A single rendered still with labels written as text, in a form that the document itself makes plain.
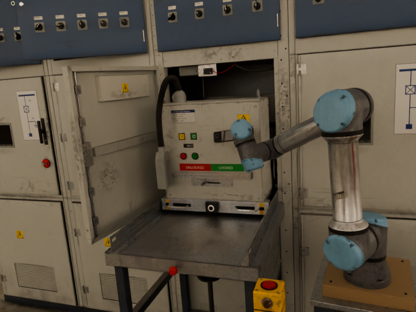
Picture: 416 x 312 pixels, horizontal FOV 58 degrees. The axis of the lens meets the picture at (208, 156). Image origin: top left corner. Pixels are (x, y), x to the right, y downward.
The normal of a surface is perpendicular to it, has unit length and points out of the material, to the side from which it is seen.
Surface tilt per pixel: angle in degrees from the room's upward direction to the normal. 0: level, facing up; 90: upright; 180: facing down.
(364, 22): 90
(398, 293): 1
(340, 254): 97
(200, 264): 90
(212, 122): 90
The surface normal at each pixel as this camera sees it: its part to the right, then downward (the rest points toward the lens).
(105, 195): 0.89, 0.03
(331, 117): -0.72, 0.05
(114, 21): 0.07, 0.19
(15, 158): -0.32, 0.21
